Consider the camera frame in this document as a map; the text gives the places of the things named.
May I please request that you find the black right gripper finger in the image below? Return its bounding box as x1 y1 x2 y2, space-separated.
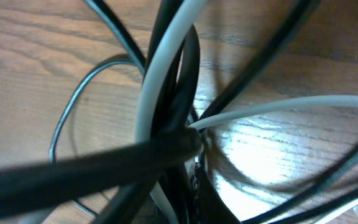
195 164 241 224

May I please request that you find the white USB cable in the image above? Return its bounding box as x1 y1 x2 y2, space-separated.
20 0 358 224

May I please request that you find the black USB cable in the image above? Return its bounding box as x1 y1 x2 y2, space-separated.
0 0 358 224

